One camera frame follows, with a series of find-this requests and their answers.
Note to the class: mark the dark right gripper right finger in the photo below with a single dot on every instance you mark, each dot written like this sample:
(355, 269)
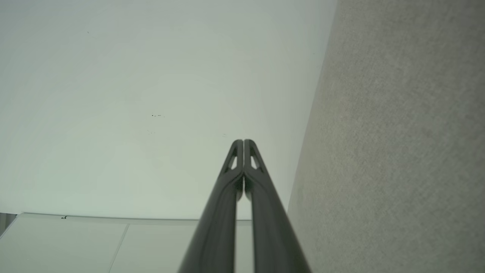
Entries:
(273, 235)

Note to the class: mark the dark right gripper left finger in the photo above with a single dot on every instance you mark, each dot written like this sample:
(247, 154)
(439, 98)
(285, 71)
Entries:
(216, 227)

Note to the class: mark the grey fabric sofa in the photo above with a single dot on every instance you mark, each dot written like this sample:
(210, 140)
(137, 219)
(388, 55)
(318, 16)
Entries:
(398, 132)

